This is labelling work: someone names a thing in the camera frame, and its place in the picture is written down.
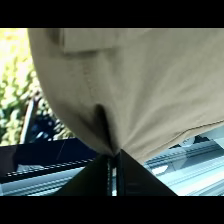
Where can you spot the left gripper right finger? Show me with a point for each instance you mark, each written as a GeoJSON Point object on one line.
{"type": "Point", "coordinates": [138, 180]}

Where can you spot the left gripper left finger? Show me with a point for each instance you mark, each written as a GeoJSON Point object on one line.
{"type": "Point", "coordinates": [91, 180]}

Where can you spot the beige shirt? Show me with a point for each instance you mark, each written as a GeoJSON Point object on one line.
{"type": "Point", "coordinates": [133, 83]}

